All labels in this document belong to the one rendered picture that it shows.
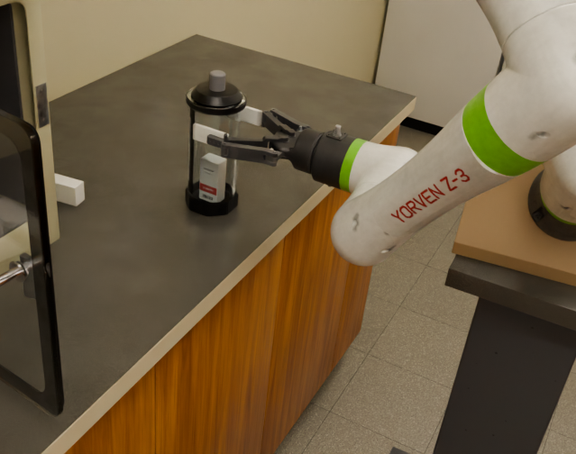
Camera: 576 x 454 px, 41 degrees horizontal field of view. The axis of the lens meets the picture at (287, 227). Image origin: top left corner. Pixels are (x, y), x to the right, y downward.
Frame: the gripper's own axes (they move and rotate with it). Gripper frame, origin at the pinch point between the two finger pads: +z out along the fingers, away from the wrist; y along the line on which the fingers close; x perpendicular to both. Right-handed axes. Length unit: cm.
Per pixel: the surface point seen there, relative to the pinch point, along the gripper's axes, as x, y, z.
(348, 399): 112, -58, -17
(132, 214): 17.9, 12.0, 10.7
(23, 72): -13.0, 27.5, 19.0
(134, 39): 13, -53, 59
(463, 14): 45, -254, 19
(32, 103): -7.5, 26.4, 19.0
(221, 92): -6.1, 0.7, -0.3
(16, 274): -8, 61, -12
